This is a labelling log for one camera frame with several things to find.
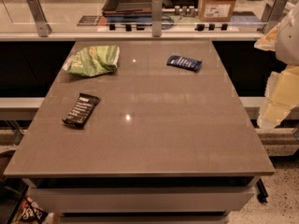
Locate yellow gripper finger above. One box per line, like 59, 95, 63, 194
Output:
254, 23, 280, 51
257, 65, 299, 129

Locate blue rxbar blueberry wrapper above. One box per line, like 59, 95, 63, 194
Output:
166, 55, 202, 72

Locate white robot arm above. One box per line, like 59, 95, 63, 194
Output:
254, 4, 299, 129

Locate black rxbar chocolate wrapper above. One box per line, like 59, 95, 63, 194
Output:
62, 93, 101, 128

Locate brown cardboard box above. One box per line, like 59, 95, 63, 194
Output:
198, 0, 236, 21

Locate glass barrier panel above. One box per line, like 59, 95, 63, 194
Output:
0, 0, 293, 34

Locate open orange toolbox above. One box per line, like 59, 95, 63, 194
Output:
102, 0, 151, 15

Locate green chip bag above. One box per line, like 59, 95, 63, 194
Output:
63, 45, 120, 77

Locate white table drawer base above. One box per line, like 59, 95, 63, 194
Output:
29, 187, 255, 224

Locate snack bag on floor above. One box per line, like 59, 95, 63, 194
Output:
11, 197, 56, 224

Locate right metal glass bracket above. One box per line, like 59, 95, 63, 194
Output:
261, 0, 288, 34

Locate metal glass bracket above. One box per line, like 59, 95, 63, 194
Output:
261, 0, 288, 34
151, 0, 163, 37
26, 0, 51, 37

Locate middle metal glass bracket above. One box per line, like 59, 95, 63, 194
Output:
151, 0, 163, 37

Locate left metal glass bracket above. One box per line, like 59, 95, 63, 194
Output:
26, 0, 51, 37

